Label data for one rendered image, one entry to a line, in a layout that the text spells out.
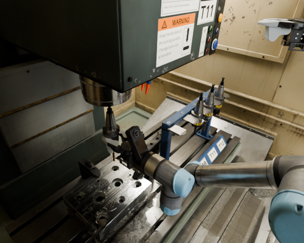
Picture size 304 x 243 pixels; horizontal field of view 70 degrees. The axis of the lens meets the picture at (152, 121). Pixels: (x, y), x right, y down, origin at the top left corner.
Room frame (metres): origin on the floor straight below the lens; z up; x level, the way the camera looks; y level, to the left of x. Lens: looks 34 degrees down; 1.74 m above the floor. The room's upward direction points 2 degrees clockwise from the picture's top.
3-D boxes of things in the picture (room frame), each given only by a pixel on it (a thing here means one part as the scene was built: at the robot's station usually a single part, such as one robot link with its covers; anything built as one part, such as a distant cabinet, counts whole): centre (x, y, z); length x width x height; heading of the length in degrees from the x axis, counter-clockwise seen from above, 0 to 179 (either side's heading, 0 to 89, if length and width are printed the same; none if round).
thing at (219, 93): (1.02, -0.35, 1.26); 0.04 x 0.04 x 0.07
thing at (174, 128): (0.72, -0.11, 1.21); 0.07 x 0.05 x 0.01; 52
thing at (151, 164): (0.51, -0.02, 1.22); 0.08 x 0.05 x 0.08; 142
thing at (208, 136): (1.10, -0.34, 1.05); 0.10 x 0.05 x 0.30; 52
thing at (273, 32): (0.70, -0.35, 1.61); 0.09 x 0.03 x 0.06; 82
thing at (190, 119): (0.80, -0.18, 1.21); 0.07 x 0.05 x 0.01; 52
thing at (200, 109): (0.85, -0.21, 1.26); 0.04 x 0.04 x 0.07
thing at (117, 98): (0.63, 0.15, 1.46); 0.16 x 0.16 x 0.12
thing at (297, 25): (0.69, -0.40, 1.63); 0.09 x 0.05 x 0.02; 82
